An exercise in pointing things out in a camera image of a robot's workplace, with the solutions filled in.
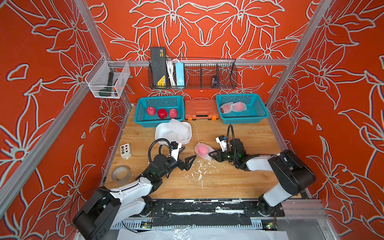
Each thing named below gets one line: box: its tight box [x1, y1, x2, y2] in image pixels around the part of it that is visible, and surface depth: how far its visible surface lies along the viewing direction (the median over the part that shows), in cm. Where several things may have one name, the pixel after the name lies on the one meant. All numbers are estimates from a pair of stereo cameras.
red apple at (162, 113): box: [158, 108, 168, 119], surface depth 110 cm
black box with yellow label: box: [151, 47, 167, 87], surface depth 89 cm
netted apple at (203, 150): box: [194, 142, 215, 160], surface depth 89 cm
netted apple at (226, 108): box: [220, 102, 233, 114], surface depth 112 cm
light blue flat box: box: [175, 62, 185, 86], surface depth 91 cm
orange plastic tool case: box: [184, 99, 220, 121], surface depth 112 cm
